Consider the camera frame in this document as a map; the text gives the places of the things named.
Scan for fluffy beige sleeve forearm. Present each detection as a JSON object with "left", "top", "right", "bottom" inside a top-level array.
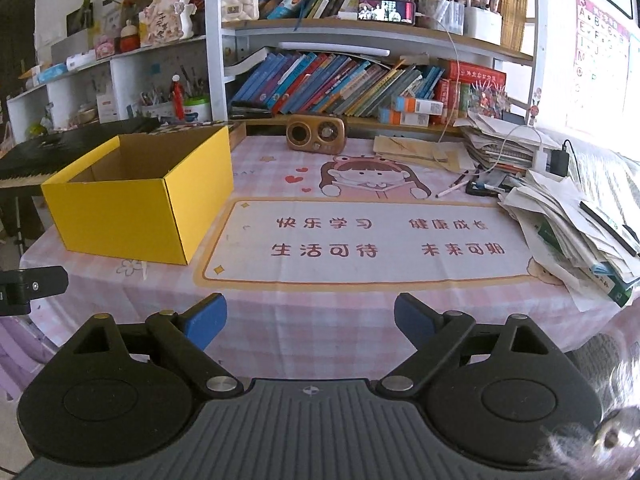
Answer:
[{"left": 534, "top": 331, "right": 640, "bottom": 480}]

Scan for black Yamaha keyboard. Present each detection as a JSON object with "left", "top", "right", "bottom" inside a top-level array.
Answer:
[{"left": 1, "top": 117, "right": 160, "bottom": 195}]

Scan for yellow cardboard box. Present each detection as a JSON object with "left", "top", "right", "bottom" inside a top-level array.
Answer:
[{"left": 41, "top": 128, "right": 233, "bottom": 266}]

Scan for pink cartoon desk mat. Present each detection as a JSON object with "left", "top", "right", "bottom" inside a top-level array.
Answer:
[{"left": 22, "top": 136, "right": 639, "bottom": 378}]

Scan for white pen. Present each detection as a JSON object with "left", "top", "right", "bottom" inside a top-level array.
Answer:
[{"left": 435, "top": 179, "right": 471, "bottom": 198}]

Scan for stack of papers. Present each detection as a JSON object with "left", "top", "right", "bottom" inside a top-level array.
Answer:
[{"left": 456, "top": 113, "right": 639, "bottom": 308}]

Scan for brown paper envelopes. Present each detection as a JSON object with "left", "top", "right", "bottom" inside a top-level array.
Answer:
[{"left": 373, "top": 136, "right": 476, "bottom": 174}]

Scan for black power adapter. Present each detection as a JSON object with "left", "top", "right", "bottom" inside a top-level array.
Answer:
[{"left": 548, "top": 150, "right": 570, "bottom": 178}]

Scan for green lid white jar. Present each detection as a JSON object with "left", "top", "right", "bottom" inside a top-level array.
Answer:
[{"left": 183, "top": 94, "right": 213, "bottom": 122}]

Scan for orange white medicine box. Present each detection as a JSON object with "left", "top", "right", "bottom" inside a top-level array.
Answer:
[{"left": 393, "top": 96, "right": 444, "bottom": 116}]

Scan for brown retro radio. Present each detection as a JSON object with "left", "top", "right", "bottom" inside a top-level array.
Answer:
[{"left": 285, "top": 114, "right": 347, "bottom": 155}]

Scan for red pen figure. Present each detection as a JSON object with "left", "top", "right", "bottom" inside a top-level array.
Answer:
[{"left": 171, "top": 74, "right": 186, "bottom": 122}]

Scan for row of leaning books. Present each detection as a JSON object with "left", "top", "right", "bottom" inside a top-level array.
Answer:
[{"left": 228, "top": 48, "right": 509, "bottom": 126}]

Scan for pink white ornament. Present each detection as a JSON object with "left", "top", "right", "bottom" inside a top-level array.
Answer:
[{"left": 139, "top": 0, "right": 196, "bottom": 47}]

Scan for smartphone on shelf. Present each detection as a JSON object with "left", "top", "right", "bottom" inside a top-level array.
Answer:
[{"left": 357, "top": 0, "right": 416, "bottom": 25}]

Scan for white pearl handbag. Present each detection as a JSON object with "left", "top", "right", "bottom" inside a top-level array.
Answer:
[{"left": 220, "top": 0, "right": 259, "bottom": 23}]

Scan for white bookshelf frame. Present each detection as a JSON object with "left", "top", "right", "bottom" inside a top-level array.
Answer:
[{"left": 8, "top": 0, "right": 542, "bottom": 142}]

